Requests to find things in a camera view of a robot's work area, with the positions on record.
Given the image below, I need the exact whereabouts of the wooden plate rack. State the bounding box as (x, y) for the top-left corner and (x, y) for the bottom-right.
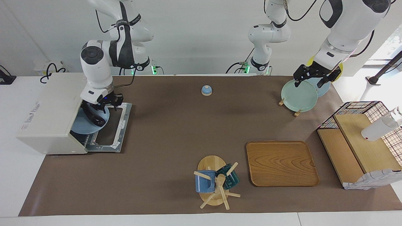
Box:
(278, 98), (302, 117)

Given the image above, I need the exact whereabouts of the light blue smooth plate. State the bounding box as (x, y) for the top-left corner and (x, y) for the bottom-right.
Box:
(309, 77), (331, 98)

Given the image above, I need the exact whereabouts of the wooden shelf unit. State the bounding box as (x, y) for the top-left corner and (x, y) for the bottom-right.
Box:
(317, 101), (402, 190)

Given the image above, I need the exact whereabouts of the wooden serving tray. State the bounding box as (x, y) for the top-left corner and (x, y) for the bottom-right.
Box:
(246, 141), (320, 187)

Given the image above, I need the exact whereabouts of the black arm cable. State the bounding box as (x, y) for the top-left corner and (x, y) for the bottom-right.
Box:
(264, 0), (376, 58)
(96, 9), (139, 88)

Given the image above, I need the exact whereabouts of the blue mug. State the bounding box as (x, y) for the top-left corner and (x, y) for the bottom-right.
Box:
(195, 170), (216, 193)

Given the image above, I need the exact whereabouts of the wooden mug tree stand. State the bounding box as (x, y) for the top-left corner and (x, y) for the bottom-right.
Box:
(194, 155), (241, 210)

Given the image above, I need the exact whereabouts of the yellow plate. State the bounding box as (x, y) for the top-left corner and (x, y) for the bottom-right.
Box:
(309, 55), (343, 82)

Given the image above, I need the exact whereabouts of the black coiled power cable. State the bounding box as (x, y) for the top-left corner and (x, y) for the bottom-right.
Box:
(40, 63), (66, 83)

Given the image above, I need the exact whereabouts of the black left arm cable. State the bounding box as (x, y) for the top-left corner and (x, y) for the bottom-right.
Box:
(264, 0), (376, 58)

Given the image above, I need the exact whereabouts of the black tripod stand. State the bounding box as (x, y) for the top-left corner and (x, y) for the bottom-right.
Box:
(366, 50), (402, 85)

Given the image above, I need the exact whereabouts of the pale green plate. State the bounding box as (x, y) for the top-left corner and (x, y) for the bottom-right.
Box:
(281, 79), (318, 113)

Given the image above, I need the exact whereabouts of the black desk clamp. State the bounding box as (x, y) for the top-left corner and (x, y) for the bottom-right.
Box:
(0, 65), (17, 85)

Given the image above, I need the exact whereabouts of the light blue ribbed plate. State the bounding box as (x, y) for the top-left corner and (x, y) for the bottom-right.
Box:
(71, 104), (110, 135)

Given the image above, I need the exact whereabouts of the white power strip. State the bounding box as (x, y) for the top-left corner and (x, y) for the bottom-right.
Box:
(34, 61), (63, 76)

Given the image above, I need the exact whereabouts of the white cup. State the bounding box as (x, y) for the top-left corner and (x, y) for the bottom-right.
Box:
(361, 107), (402, 142)

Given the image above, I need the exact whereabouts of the beige toaster oven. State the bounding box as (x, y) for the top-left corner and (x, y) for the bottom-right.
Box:
(16, 73), (91, 155)

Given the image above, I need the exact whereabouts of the glass oven door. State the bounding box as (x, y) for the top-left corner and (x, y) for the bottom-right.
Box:
(85, 102), (132, 153)

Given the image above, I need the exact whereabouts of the brown table mat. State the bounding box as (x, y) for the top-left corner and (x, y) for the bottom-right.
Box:
(18, 75), (402, 216)

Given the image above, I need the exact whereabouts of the dark green mug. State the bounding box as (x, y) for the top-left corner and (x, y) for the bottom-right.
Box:
(215, 163), (240, 190)

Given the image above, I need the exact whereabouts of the black wire basket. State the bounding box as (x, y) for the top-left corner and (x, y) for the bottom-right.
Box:
(317, 101), (402, 157)

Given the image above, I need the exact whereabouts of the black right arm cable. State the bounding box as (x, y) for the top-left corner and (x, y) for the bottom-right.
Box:
(96, 9), (139, 88)

